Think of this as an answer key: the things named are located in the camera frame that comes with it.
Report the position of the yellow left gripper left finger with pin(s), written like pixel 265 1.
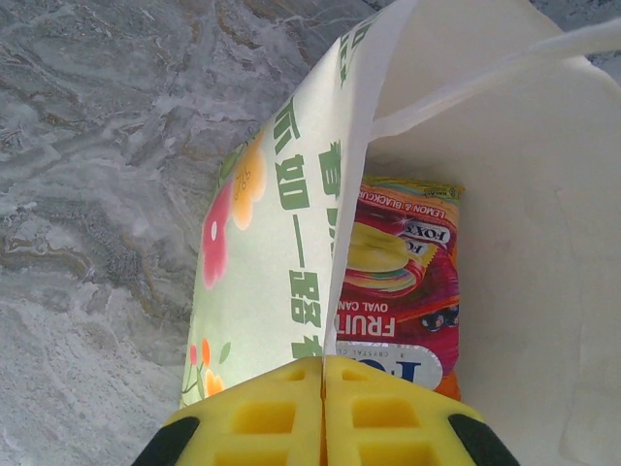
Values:
pixel 252 422

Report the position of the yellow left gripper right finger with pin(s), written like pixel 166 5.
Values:
pixel 388 422

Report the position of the orange Fox's candy packet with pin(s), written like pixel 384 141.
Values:
pixel 407 272

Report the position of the white green paper bag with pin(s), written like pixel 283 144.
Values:
pixel 533 242

